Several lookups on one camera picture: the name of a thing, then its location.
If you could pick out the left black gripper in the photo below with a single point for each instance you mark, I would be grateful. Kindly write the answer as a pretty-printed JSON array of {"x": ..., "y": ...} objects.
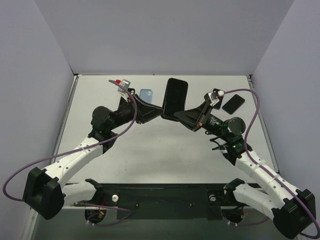
[{"x": 136, "y": 109}]

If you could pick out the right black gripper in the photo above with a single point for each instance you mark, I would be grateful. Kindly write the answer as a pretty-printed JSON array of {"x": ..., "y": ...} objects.
[{"x": 203, "y": 115}]

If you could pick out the light blue cased phone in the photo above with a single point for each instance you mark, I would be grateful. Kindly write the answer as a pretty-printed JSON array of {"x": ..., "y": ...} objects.
[{"x": 146, "y": 95}]

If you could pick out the blue phone black screen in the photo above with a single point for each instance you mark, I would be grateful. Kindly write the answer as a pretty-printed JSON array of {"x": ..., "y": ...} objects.
[{"x": 220, "y": 97}]

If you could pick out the black phone from blue case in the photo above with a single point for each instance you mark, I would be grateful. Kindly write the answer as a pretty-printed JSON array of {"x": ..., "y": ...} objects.
[{"x": 233, "y": 104}]

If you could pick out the black phone case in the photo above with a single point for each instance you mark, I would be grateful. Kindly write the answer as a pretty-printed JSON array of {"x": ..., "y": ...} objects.
[
  {"x": 169, "y": 113},
  {"x": 132, "y": 91}
]

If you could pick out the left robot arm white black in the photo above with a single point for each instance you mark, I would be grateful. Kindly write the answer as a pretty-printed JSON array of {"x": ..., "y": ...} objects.
[{"x": 44, "y": 187}]

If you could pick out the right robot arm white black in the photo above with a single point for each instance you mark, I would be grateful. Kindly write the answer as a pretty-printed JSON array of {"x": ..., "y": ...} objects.
[{"x": 292, "y": 210}]

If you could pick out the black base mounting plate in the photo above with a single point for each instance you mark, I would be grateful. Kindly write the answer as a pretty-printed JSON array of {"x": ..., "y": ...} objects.
[{"x": 162, "y": 201}]

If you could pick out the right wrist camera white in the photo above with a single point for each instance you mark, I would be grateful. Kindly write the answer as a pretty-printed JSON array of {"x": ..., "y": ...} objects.
[{"x": 211, "y": 98}]

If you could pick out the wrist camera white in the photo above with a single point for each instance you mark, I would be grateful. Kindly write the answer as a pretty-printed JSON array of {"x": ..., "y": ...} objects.
[
  {"x": 123, "y": 88},
  {"x": 211, "y": 98}
]

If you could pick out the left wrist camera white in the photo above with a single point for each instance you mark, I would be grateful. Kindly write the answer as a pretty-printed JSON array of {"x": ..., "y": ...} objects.
[{"x": 123, "y": 88}]

